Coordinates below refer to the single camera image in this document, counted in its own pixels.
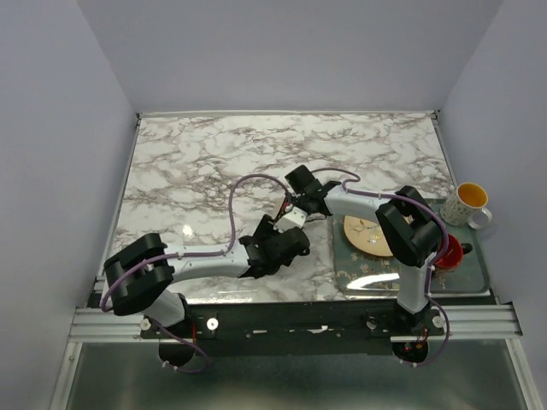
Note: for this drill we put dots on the aluminium frame rail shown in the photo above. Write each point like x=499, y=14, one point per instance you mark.
x=486, y=322

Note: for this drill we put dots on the teal floral serving tray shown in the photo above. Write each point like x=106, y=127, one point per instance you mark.
x=359, y=273

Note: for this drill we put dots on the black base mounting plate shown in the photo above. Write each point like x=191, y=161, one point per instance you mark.
x=299, y=328

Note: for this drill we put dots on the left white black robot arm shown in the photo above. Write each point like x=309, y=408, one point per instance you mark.
x=138, y=276

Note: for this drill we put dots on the beige floral plate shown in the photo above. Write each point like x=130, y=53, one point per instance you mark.
x=366, y=236

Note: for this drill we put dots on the white floral mug yellow inside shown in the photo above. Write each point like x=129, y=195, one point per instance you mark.
x=466, y=205

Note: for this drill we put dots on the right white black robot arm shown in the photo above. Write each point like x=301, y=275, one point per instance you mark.
x=414, y=233

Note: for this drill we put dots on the red black cup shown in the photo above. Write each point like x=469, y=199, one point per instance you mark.
x=454, y=254

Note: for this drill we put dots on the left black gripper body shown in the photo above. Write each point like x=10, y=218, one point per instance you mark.
x=266, y=230

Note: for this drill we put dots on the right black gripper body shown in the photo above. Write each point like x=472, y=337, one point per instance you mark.
x=300, y=202

